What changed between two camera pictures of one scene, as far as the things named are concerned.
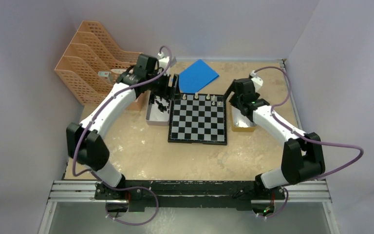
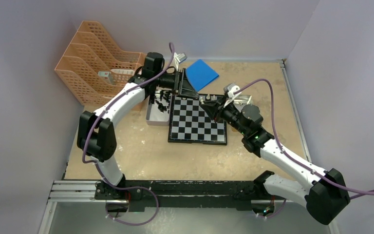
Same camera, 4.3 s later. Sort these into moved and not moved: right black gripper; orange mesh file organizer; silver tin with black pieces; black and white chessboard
Moved: right black gripper
Not moved: silver tin with black pieces; orange mesh file organizer; black and white chessboard
